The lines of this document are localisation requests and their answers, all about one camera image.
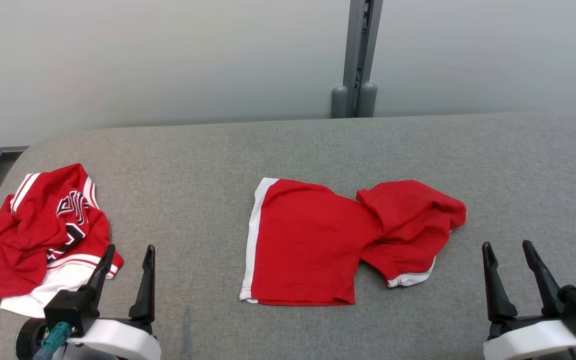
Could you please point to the grey wall partition post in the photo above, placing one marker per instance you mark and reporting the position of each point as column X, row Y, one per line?
column 355, row 50

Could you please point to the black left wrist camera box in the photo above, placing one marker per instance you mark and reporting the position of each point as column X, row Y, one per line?
column 70, row 305

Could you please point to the red shorts white trim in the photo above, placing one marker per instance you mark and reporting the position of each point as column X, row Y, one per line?
column 308, row 240

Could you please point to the red basketball jersey white sleeves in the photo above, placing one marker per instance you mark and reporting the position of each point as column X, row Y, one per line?
column 28, row 225

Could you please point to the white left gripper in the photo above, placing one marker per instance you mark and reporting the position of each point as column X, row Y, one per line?
column 118, row 342

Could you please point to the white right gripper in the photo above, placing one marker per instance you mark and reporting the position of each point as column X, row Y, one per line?
column 528, row 345

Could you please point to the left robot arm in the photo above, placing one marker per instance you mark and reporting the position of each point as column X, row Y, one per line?
column 28, row 340

